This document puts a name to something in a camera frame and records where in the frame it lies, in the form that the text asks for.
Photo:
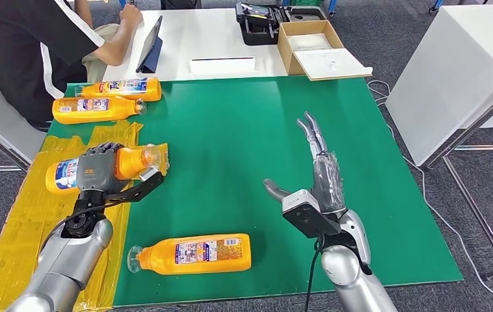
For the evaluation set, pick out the yellow taped cardboard sheet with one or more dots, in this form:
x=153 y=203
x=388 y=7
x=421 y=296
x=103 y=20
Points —
x=18 y=241

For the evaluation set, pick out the green table mat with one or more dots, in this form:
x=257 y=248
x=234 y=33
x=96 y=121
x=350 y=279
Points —
x=251 y=137

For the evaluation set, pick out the white foam insert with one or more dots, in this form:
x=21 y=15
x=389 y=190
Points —
x=310 y=42

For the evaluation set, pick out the flat white box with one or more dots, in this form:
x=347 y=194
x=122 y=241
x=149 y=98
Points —
x=223 y=66

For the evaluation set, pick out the green plastic crate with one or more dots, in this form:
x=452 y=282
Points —
x=307 y=2

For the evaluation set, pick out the person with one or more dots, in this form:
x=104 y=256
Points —
x=14 y=56

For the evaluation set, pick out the black tool case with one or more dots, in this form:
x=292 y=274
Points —
x=259 y=26

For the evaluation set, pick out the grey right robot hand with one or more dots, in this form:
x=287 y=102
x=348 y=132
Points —
x=328 y=181

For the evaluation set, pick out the white desk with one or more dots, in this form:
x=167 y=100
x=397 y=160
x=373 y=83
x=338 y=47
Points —
x=207 y=38

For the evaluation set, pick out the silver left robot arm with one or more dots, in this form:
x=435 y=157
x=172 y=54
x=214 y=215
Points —
x=65 y=262

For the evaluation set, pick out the open cardboard box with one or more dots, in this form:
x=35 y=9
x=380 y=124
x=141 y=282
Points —
x=335 y=64

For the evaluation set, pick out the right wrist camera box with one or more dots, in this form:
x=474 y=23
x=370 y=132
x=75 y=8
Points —
x=304 y=215

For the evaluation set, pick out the white table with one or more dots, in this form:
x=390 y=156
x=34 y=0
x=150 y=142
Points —
x=444 y=77

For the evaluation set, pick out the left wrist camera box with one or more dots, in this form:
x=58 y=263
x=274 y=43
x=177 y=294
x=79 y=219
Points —
x=143 y=187

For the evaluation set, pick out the orange Tide detergent bottle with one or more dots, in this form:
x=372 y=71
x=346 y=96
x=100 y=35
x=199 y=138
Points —
x=121 y=108
x=154 y=89
x=132 y=163
x=160 y=258

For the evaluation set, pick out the person's right hand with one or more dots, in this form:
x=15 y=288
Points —
x=132 y=16

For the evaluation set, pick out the tablet in dark folding case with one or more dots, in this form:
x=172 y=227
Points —
x=148 y=46

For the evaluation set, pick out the person's right forearm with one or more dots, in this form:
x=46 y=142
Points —
x=117 y=46

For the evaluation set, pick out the black chair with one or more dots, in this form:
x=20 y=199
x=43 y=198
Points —
x=182 y=3

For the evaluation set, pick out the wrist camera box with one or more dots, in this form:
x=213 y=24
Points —
x=143 y=187
x=304 y=215

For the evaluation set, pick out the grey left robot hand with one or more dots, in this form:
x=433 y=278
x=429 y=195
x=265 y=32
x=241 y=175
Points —
x=95 y=172

